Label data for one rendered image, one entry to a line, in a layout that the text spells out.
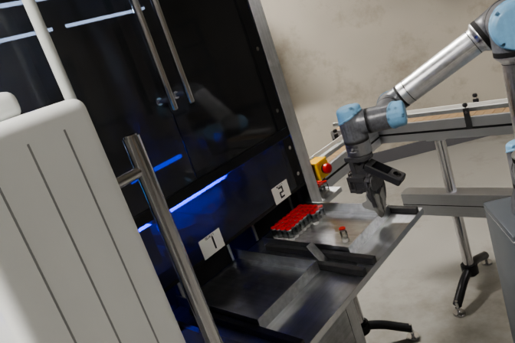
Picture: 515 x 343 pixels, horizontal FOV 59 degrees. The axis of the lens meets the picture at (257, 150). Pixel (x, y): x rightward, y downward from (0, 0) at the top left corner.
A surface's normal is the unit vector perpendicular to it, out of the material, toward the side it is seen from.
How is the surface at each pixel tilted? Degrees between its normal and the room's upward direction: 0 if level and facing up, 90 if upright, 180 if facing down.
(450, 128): 90
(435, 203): 90
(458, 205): 90
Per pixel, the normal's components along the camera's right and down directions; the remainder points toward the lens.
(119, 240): 0.78, -0.11
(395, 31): -0.12, 0.29
